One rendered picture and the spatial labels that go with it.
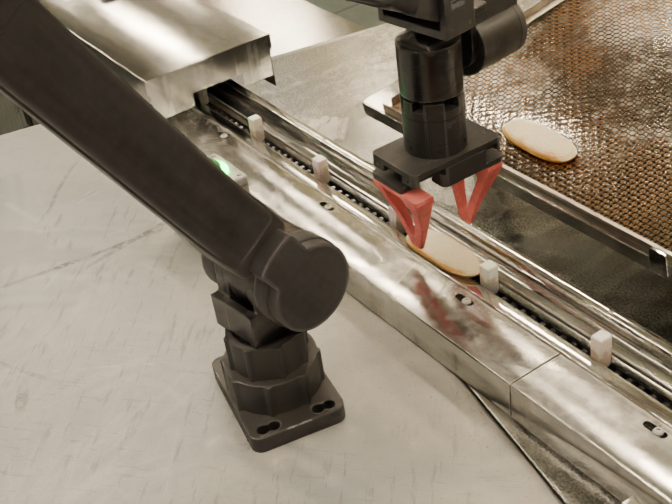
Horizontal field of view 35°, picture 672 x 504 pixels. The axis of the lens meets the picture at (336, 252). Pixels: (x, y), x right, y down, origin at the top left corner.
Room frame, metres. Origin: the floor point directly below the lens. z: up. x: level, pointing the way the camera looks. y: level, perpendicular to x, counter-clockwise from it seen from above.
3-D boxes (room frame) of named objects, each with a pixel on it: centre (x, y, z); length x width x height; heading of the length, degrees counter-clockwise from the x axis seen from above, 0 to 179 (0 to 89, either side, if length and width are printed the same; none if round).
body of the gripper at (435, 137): (0.85, -0.10, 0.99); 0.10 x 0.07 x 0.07; 120
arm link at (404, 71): (0.85, -0.11, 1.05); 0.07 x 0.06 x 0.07; 128
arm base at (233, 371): (0.72, 0.07, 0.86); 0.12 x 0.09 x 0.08; 18
